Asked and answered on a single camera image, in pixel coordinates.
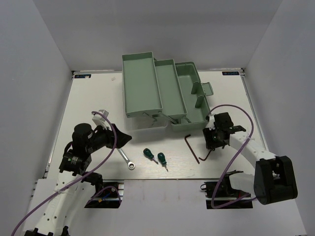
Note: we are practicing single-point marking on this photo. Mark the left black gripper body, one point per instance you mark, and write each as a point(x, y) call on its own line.
point(102, 138)

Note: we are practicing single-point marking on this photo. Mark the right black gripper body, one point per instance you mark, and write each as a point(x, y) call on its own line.
point(213, 135)

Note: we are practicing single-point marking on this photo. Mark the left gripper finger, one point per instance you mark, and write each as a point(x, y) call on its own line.
point(122, 140)
point(116, 133)

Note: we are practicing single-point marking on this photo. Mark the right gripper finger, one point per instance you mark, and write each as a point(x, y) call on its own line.
point(222, 145)
point(211, 145)

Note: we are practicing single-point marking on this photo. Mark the green toolbox with clear lid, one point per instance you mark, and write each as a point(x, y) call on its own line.
point(158, 93)

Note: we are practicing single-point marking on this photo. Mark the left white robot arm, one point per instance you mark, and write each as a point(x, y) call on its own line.
point(75, 184)

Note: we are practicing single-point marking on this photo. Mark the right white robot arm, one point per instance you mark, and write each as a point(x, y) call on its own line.
point(273, 179)

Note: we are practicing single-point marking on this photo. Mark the left dark hex key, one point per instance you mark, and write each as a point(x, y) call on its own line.
point(190, 148)

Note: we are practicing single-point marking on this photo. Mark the large silver ratchet wrench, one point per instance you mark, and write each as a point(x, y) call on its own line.
point(130, 165)

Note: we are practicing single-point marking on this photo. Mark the left green stubby screwdriver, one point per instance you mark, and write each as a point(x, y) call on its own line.
point(147, 153)

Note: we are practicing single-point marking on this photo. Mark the green stubby screwdriver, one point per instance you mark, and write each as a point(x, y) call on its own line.
point(147, 153)
point(161, 158)

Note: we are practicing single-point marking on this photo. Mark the right green stubby screwdriver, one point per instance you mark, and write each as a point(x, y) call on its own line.
point(161, 158)

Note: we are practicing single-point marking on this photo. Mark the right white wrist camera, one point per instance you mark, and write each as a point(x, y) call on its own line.
point(211, 121)

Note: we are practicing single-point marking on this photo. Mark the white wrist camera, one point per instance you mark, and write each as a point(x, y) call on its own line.
point(211, 121)
point(99, 120)

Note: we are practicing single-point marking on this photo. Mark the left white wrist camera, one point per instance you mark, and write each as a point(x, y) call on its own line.
point(99, 120)

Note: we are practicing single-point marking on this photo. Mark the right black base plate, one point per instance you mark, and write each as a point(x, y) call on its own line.
point(224, 195)

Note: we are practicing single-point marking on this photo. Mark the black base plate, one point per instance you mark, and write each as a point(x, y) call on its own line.
point(224, 195)
point(107, 196)

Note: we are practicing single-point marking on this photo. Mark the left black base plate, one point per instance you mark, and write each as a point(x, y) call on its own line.
point(107, 196)

